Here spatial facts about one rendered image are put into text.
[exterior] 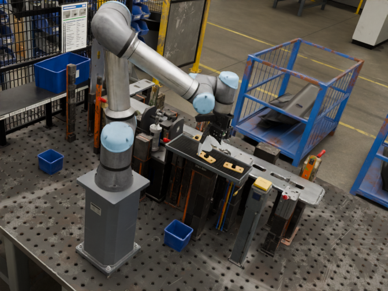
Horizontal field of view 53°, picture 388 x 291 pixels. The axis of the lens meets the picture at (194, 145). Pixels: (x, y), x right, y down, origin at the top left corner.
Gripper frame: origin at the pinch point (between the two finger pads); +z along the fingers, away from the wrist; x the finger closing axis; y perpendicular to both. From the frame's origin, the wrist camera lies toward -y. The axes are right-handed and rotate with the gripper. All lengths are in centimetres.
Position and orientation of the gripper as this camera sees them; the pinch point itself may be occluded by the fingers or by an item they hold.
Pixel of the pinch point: (208, 149)
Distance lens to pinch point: 166.7
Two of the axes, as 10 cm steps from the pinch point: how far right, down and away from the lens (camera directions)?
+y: 7.3, 4.6, -5.0
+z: -1.7, 8.4, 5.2
